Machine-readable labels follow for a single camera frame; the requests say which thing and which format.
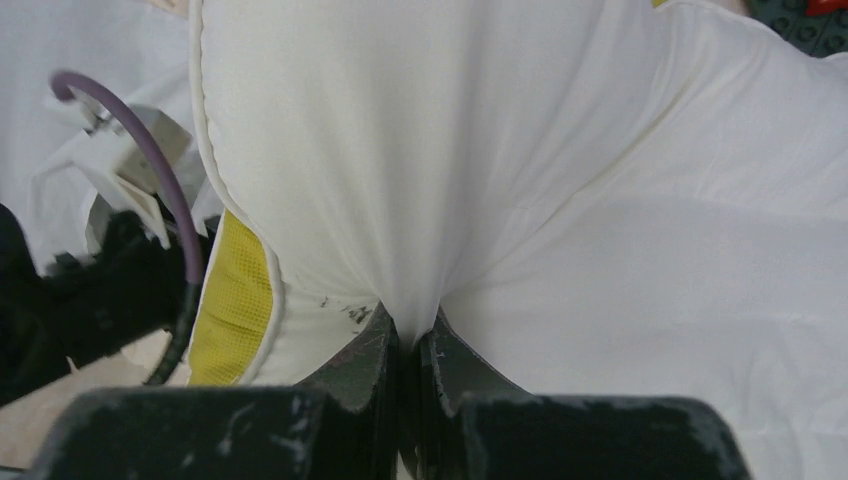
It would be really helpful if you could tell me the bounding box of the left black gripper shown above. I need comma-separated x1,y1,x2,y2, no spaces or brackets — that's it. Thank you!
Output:
0,86,220,407

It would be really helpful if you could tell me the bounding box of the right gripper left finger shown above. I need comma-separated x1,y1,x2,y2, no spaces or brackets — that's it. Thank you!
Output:
297,304,399,479

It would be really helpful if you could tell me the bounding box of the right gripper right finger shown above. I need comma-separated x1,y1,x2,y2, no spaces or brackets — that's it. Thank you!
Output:
415,309,526,479

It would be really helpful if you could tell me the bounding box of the white pillow yellow edge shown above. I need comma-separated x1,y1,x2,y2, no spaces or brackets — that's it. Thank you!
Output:
189,1,847,479

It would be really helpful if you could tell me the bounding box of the white ruffled pillowcase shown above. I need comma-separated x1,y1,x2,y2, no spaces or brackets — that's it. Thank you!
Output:
1,1,194,269

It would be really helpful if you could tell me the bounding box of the dark lego baseplate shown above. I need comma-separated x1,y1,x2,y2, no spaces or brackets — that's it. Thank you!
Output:
746,0,847,58

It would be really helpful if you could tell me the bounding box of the red lego brick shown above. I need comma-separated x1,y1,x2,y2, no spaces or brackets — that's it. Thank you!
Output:
805,0,848,16

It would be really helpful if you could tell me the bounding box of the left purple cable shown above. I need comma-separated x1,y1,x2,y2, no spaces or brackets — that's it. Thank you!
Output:
50,70,207,387

